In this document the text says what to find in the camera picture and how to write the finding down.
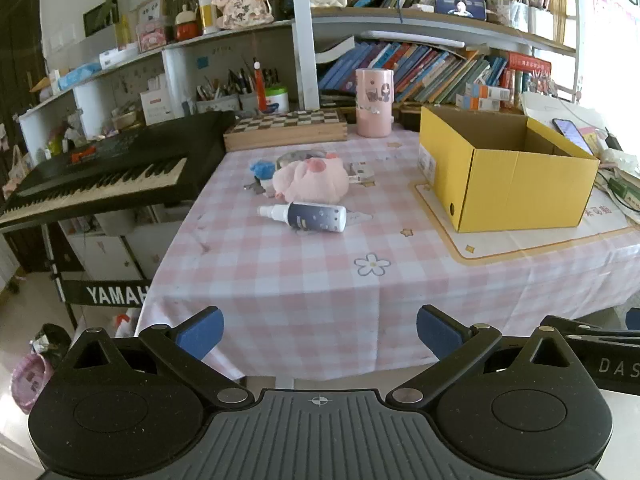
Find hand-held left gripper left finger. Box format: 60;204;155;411
60;306;255;409

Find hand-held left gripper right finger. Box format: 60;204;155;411
385;305;583;409

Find yellow cardboard box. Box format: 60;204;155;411
417;105;601;234

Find dark blue spray bottle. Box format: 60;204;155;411
257;201;347;234

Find white staple box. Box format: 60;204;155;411
346;164;377;185

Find pink plush toy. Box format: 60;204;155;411
272;156;350;204

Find grey toy car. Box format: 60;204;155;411
275;150;331;168

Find white placemat with orange border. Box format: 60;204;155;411
410;180;636;261

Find black keyboard stand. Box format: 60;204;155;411
42;220;156;331

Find white drawer cabinet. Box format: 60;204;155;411
60;205;186;286

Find black bag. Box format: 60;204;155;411
40;324;73;361

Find pink bag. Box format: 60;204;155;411
10;352;53;413

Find black smartphone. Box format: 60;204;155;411
552;118;596;157

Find black electronic keyboard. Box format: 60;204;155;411
0;110;236;233

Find white paper sheets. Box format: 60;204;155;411
520;91;608;146

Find wooden chessboard box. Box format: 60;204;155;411
222;108;349;152

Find white box with red label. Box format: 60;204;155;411
139;87;173;125

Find pen holder with pens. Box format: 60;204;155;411
195;67;261;113

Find pink cylindrical container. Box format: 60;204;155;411
355;67;395;138

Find orange and white small boxes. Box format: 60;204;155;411
455;82;511;112

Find green lid jar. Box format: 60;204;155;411
265;86;291;114

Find red hanging ornament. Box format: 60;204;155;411
254;60;268;111

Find row of leaning books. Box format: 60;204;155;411
317;40;553;106

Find blue tissue pack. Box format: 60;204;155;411
57;62;101;91

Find white flat box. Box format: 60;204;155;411
99;42;138;68

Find pink gift box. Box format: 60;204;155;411
136;17;173;53

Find red and white jar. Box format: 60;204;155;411
173;5;203;42

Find white bookshelf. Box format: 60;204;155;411
17;0;588;171

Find yellow bottle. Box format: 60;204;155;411
198;0;219;35

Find small black screen device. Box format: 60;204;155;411
434;0;488;21

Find dark picture frame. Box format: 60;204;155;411
82;0;121;38

